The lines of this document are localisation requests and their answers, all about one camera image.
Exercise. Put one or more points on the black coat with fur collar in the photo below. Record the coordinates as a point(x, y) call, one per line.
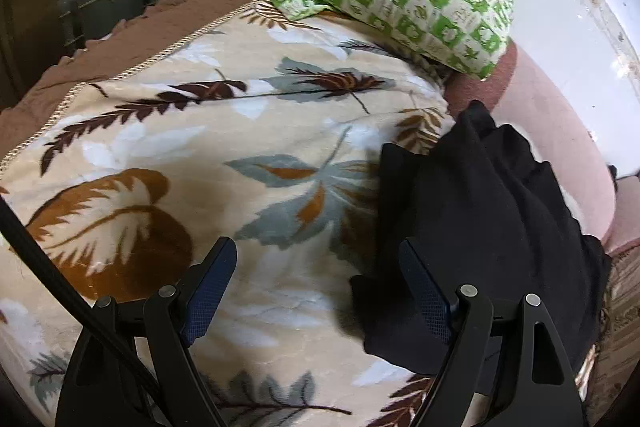
point(490, 217)

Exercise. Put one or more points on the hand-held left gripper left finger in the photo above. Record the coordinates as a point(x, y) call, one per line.
point(207, 292)

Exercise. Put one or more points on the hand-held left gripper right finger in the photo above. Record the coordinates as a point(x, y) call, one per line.
point(425, 297)

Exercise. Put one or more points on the leaf print blanket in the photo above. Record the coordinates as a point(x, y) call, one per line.
point(200, 157)

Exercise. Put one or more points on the striped floral sofa cushion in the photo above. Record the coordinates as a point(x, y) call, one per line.
point(620, 317)

